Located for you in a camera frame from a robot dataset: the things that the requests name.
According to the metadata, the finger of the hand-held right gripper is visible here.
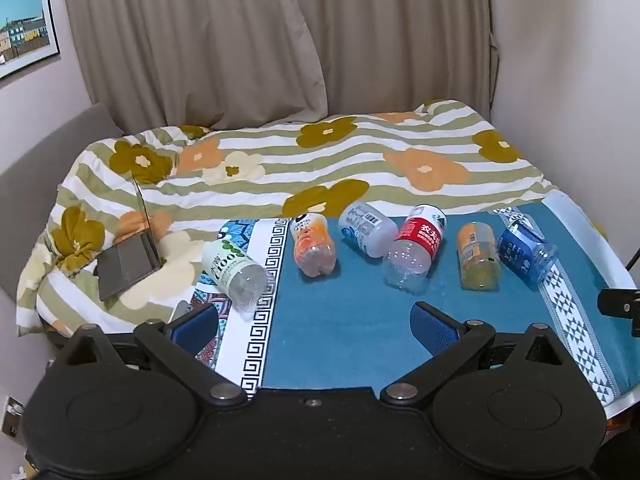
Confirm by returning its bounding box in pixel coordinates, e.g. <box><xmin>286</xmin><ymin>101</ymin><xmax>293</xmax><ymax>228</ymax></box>
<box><xmin>598</xmin><ymin>287</ymin><xmax>640</xmax><ymax>337</ymax></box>

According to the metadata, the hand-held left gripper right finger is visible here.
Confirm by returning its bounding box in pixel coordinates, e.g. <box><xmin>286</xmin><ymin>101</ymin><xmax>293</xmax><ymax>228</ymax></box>
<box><xmin>380</xmin><ymin>301</ymin><xmax>568</xmax><ymax>406</ymax></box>

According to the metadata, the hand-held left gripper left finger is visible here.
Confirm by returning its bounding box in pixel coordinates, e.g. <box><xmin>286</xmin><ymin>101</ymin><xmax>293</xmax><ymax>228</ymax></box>
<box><xmin>59</xmin><ymin>304</ymin><xmax>250</xmax><ymax>407</ymax></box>

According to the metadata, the green label plastic bottle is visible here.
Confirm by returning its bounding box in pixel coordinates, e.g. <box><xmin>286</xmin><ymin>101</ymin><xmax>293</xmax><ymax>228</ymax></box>
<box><xmin>201</xmin><ymin>238</ymin><xmax>277</xmax><ymax>322</ymax></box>

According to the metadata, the red label plastic bottle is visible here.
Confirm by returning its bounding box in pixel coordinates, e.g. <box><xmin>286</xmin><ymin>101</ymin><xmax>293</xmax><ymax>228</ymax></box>
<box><xmin>382</xmin><ymin>203</ymin><xmax>448</xmax><ymax>295</ymax></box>

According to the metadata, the blue patterned mat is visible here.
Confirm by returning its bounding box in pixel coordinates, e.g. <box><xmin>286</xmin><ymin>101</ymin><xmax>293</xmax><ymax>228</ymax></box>
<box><xmin>170</xmin><ymin>191</ymin><xmax>640</xmax><ymax>419</ymax></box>

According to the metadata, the yellow label plastic bottle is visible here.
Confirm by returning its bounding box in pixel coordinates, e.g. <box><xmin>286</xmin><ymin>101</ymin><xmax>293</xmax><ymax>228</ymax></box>
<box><xmin>456</xmin><ymin>221</ymin><xmax>503</xmax><ymax>292</ymax></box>

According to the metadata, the grey laptop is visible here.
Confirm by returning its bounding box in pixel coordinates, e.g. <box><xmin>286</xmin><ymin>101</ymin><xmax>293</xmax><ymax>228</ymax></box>
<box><xmin>96</xmin><ymin>176</ymin><xmax>163</xmax><ymax>303</ymax></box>

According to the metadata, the blue label plastic bottle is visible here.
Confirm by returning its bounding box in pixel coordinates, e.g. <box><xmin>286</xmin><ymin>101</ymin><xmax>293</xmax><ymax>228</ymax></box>
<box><xmin>496</xmin><ymin>218</ymin><xmax>559</xmax><ymax>292</ymax></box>

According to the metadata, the white label plastic bottle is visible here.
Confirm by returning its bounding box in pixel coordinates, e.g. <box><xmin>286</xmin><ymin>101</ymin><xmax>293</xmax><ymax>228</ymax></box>
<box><xmin>338</xmin><ymin>201</ymin><xmax>400</xmax><ymax>259</ymax></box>

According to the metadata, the orange label plastic bottle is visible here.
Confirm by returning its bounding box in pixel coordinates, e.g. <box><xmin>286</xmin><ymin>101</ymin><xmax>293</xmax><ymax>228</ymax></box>
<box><xmin>289</xmin><ymin>212</ymin><xmax>338</xmax><ymax>279</ymax></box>

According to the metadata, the floral striped blanket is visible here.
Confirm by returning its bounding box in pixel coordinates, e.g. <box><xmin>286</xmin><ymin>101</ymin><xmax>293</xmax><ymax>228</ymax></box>
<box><xmin>15</xmin><ymin>99</ymin><xmax>609</xmax><ymax>339</ymax></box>

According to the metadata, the grey sofa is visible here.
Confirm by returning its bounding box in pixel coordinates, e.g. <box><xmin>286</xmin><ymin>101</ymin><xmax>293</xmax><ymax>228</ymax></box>
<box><xmin>0</xmin><ymin>102</ymin><xmax>124</xmax><ymax>302</ymax></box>

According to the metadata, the beige curtain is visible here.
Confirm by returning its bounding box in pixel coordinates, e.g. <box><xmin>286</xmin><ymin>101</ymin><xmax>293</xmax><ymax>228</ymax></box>
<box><xmin>260</xmin><ymin>0</ymin><xmax>502</xmax><ymax>128</ymax></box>
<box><xmin>60</xmin><ymin>0</ymin><xmax>327</xmax><ymax>132</ymax></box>

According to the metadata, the wall socket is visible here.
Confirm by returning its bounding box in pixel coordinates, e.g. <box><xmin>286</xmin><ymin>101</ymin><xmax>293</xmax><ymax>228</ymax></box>
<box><xmin>1</xmin><ymin>395</ymin><xmax>26</xmax><ymax>436</ymax></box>

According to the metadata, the framed wall picture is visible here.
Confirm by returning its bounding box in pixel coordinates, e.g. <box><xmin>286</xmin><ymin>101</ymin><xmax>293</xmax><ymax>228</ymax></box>
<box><xmin>0</xmin><ymin>0</ymin><xmax>61</xmax><ymax>81</ymax></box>

